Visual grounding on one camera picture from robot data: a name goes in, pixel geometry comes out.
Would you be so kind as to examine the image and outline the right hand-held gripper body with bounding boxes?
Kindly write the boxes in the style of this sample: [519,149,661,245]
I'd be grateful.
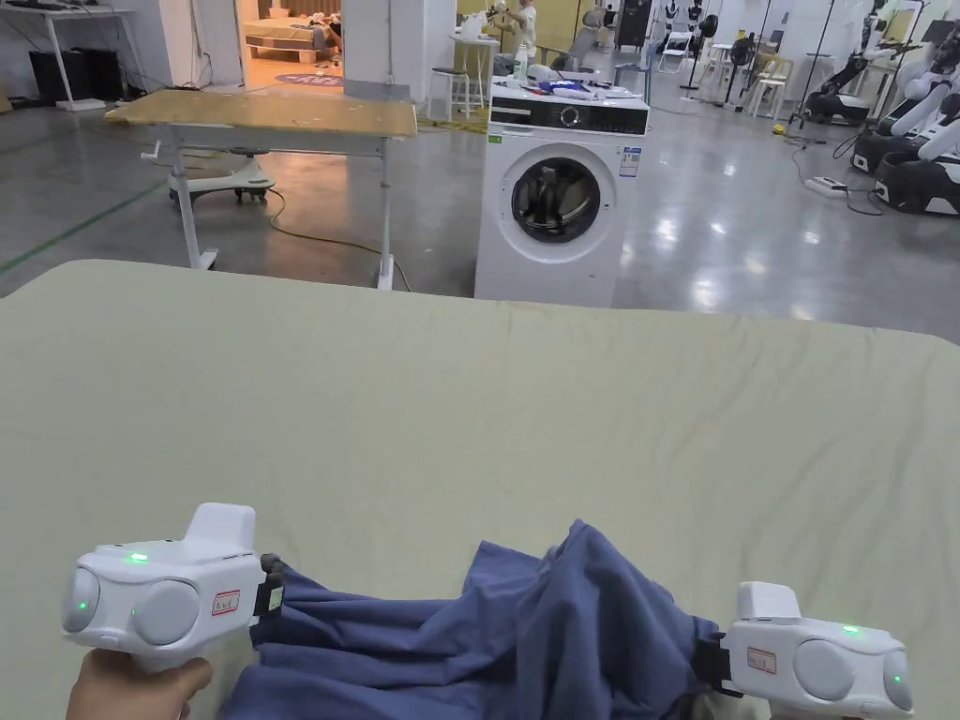
[692,580,917,720]

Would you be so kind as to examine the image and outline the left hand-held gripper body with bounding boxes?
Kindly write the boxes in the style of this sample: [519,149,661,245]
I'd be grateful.
[61,502,287,673]

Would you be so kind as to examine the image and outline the dark blue shirt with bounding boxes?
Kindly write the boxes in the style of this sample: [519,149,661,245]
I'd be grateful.
[217,517,726,720]

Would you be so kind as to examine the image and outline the person's left hand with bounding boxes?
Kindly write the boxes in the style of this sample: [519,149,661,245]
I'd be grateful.
[66,648,216,720]

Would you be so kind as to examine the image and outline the bed with pale green sheet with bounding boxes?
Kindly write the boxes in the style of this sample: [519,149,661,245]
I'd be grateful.
[0,258,960,720]

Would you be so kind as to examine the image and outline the white wheeled ride-on toy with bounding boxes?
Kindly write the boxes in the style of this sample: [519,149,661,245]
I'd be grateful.
[168,145,278,206]

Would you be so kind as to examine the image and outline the white washing machine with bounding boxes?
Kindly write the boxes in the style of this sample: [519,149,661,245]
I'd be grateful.
[472,63,652,308]

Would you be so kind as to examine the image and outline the wooden table with white legs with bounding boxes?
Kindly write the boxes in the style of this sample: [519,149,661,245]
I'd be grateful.
[104,90,420,292]

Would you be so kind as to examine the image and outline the white and black robot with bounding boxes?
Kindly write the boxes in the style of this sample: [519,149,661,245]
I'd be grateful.
[873,70,960,218]
[850,18,960,173]

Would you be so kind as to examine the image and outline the black-topped white stool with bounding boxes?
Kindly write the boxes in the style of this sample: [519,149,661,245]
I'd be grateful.
[429,67,473,120]

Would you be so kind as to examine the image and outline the wooden bed with bedding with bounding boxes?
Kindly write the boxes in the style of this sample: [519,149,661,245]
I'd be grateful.
[243,13,343,60]

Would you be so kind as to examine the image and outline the tall white table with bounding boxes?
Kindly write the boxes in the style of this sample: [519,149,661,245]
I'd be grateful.
[448,13,503,115]

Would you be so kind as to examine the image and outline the white desk with black boxes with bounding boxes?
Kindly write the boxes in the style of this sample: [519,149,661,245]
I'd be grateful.
[0,0,145,113]

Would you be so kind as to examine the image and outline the white plastic chair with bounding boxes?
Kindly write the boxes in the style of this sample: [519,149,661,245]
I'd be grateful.
[748,52,792,120]

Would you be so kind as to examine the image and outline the black humanoid robot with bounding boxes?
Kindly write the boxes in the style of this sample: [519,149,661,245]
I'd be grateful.
[803,0,925,128]

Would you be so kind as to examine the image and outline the black standing fan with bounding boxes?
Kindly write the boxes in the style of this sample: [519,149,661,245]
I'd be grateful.
[726,36,758,113]

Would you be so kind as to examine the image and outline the white folding chair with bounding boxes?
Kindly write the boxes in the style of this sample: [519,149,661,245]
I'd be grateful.
[658,31,698,76]

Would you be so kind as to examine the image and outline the black cabinet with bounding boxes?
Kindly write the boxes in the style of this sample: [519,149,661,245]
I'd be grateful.
[615,0,653,53]

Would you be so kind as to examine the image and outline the yellow cable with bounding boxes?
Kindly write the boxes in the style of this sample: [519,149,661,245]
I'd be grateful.
[268,187,413,293]

